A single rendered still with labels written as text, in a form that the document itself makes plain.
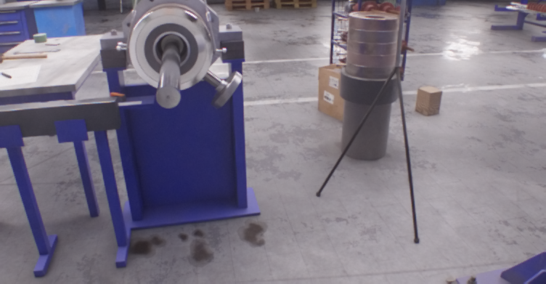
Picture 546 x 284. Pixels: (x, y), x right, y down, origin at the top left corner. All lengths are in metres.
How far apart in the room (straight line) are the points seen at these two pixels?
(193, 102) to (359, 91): 1.22
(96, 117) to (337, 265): 1.40
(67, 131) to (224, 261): 1.02
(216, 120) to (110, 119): 0.68
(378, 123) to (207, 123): 1.33
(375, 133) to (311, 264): 1.30
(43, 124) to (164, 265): 0.92
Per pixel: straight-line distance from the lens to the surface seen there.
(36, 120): 2.10
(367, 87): 2.96
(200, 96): 2.37
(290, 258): 2.24
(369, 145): 3.17
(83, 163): 2.58
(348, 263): 2.25
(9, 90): 2.48
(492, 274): 2.34
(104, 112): 2.01
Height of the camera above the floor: 1.48
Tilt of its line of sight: 24 degrees down
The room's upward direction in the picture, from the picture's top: straight up
